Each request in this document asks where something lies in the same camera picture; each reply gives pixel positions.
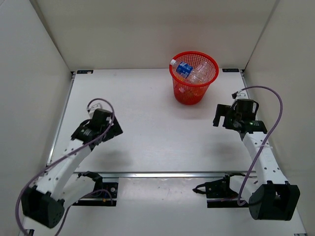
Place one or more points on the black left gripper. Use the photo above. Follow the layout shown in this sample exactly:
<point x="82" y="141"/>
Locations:
<point x="115" y="130"/>

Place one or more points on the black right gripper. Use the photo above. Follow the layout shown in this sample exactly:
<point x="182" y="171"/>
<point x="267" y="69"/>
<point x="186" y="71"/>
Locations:
<point x="222" y="110"/>

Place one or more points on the large clear plastic bottle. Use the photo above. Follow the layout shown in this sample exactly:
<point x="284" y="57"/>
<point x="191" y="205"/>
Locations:
<point x="199" y="74"/>

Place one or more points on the clear bottle blue label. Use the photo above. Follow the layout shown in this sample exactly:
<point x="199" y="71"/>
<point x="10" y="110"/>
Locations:
<point x="181" y="67"/>

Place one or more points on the orange juice bottle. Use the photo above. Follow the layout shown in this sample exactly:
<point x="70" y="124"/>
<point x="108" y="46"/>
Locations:
<point x="189" y="92"/>

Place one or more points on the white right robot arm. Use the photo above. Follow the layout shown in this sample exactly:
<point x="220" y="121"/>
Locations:
<point x="271" y="196"/>

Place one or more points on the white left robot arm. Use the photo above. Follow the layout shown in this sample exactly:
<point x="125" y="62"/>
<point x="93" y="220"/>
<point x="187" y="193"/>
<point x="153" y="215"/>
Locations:
<point x="46" y="198"/>

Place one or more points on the red mesh plastic bin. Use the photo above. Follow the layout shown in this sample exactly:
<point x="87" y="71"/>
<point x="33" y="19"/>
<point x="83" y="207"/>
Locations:
<point x="193" y="58"/>

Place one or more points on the black label sticker, right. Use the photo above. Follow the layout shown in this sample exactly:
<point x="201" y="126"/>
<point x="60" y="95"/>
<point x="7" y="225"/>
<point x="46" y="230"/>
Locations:
<point x="230" y="70"/>

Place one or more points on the black label sticker,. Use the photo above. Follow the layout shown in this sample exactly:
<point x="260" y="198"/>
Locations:
<point x="84" y="72"/>
<point x="230" y="70"/>

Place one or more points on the black label sticker, left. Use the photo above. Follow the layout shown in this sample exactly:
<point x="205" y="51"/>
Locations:
<point x="84" y="72"/>

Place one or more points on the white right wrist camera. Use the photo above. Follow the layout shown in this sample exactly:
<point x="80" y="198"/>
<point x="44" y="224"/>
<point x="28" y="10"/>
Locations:
<point x="239" y="95"/>

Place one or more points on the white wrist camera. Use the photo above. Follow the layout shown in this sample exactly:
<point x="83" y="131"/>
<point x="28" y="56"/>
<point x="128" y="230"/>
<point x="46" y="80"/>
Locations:
<point x="93" y="108"/>
<point x="239" y="95"/>

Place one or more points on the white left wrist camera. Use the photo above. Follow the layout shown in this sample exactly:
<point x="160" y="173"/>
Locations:
<point x="93" y="108"/>

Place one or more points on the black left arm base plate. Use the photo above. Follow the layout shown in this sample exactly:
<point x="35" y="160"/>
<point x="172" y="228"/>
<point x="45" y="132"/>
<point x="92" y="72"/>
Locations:
<point x="105" y="195"/>

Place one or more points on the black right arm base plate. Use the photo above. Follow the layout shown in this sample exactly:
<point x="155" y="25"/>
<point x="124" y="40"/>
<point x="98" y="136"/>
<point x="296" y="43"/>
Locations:
<point x="218" y="193"/>

